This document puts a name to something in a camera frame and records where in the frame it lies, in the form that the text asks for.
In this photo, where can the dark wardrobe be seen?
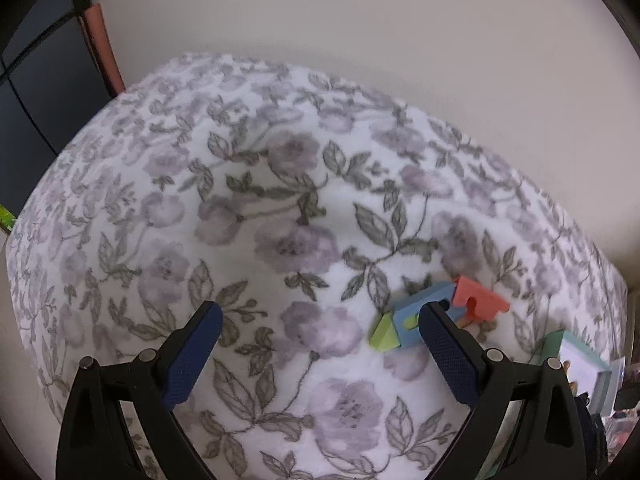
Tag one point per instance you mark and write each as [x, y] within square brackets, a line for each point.
[40, 70]

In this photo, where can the red brown board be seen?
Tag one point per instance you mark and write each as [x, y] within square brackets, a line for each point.
[102, 45]

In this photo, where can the green box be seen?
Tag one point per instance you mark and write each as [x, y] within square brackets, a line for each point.
[7, 217]

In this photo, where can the teal white tray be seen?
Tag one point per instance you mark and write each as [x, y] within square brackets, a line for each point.
[552, 347]

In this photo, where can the blue green coral block toy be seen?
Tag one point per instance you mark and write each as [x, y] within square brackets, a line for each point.
[430, 294]

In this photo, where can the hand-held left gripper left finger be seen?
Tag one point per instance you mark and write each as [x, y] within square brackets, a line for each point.
[192, 355]

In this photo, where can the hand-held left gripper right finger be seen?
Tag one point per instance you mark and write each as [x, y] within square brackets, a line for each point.
[450, 355]

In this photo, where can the pale blue box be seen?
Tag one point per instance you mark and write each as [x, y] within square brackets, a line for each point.
[617, 385]

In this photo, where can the floral blanket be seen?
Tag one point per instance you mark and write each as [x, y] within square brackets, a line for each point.
[250, 210]

